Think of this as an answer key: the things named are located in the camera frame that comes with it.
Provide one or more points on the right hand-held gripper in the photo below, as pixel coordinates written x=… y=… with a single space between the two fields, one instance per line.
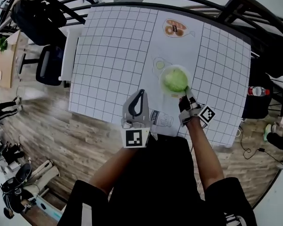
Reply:
x=204 y=114

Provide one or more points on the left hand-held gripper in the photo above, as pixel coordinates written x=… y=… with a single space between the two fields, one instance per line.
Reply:
x=134 y=135

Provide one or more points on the green cabbage vegetable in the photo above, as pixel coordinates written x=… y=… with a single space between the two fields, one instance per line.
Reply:
x=176 y=80

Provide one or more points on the person's right forearm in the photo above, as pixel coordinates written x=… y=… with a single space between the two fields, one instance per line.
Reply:
x=204 y=152

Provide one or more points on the person's left forearm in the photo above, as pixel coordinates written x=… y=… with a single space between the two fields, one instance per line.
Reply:
x=118 y=166

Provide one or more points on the white grid table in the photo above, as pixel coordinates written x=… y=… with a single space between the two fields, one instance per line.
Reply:
x=113 y=62

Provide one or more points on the red label water bottle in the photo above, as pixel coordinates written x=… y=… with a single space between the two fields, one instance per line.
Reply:
x=258 y=91

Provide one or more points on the person's black clothing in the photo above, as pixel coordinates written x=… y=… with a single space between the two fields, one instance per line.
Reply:
x=155 y=187

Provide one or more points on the white bench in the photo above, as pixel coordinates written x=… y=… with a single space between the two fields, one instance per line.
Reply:
x=69 y=53

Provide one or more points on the green shoe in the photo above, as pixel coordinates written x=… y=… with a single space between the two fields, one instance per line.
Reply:
x=267 y=132

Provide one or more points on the black office chair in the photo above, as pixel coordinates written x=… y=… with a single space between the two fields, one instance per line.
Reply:
x=49 y=65

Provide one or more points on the beige bag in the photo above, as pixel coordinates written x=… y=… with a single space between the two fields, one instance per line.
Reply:
x=43 y=174

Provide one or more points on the light wooden desk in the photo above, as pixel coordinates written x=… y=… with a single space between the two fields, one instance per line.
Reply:
x=7 y=62

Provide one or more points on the green potted plant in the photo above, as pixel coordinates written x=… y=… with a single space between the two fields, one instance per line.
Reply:
x=2 y=44

